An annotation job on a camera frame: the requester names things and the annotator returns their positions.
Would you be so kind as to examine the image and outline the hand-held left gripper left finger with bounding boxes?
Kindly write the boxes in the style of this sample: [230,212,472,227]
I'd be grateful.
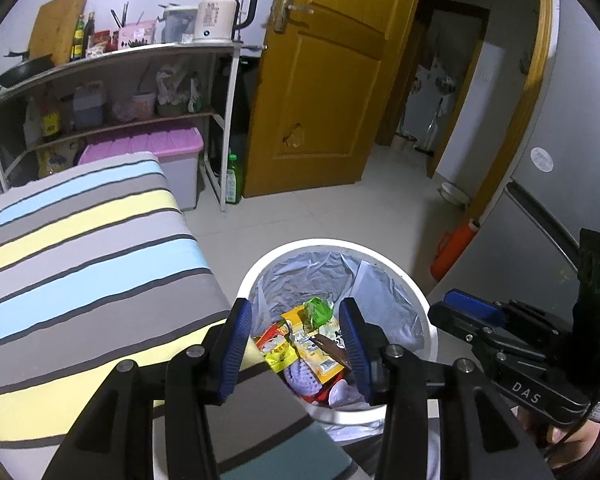
[42,297,253,480]

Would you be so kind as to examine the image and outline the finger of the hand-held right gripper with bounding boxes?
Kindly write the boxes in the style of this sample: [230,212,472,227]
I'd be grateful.
[444,288,571,338]
[427,301,546,361]

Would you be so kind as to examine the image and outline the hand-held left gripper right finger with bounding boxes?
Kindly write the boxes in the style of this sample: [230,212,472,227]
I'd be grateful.
[337,297,556,480]

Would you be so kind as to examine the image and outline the dark glossy wrapper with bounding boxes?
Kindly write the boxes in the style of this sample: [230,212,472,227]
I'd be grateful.
[310,330,353,368]

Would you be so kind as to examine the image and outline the large yellow snack packet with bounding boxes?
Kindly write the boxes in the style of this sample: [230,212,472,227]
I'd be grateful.
[292,332,347,385]

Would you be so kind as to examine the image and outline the white plastic bag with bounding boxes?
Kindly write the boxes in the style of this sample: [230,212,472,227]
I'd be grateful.
[327,381,368,409]

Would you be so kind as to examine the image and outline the green snack packet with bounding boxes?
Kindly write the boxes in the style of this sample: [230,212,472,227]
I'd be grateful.
[304,296,337,327]

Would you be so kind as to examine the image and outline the foam fruit net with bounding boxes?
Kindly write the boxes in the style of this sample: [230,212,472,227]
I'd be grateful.
[284,360,328,397]

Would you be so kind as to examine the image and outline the orange yellow packet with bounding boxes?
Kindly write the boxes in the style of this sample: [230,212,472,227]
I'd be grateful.
[280,306,311,336]

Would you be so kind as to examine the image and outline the translucent bin liner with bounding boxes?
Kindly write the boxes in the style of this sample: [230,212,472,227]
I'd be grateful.
[250,250,426,441]

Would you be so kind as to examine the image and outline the white trash bin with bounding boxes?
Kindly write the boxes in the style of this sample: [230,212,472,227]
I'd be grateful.
[236,238,438,426]

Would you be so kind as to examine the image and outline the person's right hand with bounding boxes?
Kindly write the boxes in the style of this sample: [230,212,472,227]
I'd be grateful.
[522,412,600,468]

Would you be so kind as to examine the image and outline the orange plastic container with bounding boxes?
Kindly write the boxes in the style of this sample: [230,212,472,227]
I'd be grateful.
[430,218,482,282]

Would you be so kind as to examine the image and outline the white bowl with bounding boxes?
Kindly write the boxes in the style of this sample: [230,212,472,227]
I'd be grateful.
[439,182,472,206]

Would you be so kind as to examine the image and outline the striped bed cover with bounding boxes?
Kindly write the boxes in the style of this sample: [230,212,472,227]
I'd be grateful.
[0,152,351,480]

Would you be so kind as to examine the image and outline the green glass bottle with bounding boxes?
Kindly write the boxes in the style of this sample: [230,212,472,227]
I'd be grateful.
[223,154,244,206]

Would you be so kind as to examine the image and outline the white refrigerator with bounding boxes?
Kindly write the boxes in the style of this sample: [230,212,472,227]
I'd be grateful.
[402,57,458,148]

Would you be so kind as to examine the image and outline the pink lid storage box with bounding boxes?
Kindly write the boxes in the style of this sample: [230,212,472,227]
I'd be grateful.
[78,126,204,212]

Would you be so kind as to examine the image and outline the grey refrigerator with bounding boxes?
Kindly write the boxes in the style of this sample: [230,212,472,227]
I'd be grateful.
[480,0,600,321]

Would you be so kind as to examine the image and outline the pink plastic bucket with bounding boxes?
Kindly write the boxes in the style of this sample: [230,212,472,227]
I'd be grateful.
[131,91,157,118]

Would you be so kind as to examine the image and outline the yellow printed bag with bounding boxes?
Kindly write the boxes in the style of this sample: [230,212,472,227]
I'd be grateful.
[36,145,81,178]

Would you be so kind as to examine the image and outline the wooden door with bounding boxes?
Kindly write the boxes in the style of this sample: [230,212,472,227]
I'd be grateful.
[242,0,426,200]

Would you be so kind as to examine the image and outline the crumpled plastic bags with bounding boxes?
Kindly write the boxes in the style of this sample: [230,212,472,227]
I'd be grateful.
[155,62,203,116]

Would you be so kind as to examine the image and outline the dark plastic jug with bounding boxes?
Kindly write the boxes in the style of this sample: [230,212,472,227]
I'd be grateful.
[72,80,106,128]

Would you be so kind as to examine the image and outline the yellow label sauce bottle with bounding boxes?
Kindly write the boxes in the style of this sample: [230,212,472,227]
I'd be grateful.
[40,97,62,142]

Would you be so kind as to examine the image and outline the white plastic bottle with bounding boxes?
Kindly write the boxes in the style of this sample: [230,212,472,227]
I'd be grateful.
[22,97,42,146]

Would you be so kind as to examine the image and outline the white metal kitchen rack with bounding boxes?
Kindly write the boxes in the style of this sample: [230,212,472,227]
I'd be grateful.
[0,41,268,213]

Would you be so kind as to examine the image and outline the grey water pitcher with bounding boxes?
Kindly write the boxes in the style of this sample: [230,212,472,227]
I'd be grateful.
[160,6,198,43]

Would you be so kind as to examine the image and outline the pink utensil holder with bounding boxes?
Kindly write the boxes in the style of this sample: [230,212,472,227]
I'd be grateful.
[116,20,158,48]

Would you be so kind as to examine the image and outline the white electric kettle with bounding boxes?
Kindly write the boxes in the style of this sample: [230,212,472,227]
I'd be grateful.
[192,0,258,43]

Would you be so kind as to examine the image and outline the red lid jar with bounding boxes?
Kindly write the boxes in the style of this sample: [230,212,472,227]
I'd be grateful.
[92,30,118,56]

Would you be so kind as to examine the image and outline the green oil bottle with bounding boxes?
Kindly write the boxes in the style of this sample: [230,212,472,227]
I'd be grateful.
[70,14,86,61]

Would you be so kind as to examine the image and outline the black frying pan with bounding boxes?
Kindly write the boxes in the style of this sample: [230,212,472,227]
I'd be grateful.
[0,50,55,87]

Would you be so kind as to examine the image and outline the dark chopsticks bundle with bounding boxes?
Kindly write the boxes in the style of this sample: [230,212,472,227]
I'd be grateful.
[111,2,146,26]

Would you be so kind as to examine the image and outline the wooden cutting board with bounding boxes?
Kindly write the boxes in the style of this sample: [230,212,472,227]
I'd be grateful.
[28,0,90,63]

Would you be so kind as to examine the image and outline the wooden door frame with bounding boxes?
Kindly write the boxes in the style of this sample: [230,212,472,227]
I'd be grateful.
[475,0,556,221]

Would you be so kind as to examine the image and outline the metal door handle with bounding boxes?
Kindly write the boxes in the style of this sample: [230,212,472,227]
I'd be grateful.
[272,0,315,33]

